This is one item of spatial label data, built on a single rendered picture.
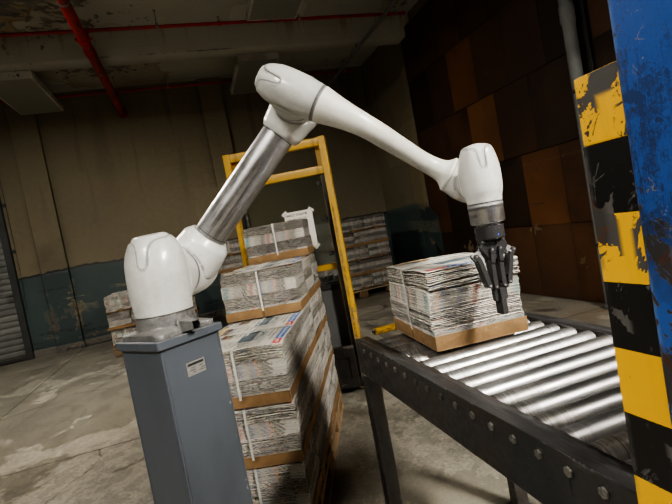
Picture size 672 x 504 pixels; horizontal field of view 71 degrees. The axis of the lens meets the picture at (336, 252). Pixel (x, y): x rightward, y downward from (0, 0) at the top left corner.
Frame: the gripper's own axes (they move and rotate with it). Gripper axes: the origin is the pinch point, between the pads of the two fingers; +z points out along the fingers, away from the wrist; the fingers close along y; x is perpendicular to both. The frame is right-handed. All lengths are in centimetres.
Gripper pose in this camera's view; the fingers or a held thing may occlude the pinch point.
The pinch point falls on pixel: (500, 300)
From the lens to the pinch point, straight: 133.8
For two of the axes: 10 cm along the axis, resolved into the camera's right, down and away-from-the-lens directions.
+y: -9.4, 1.9, -2.8
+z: 1.8, 9.8, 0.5
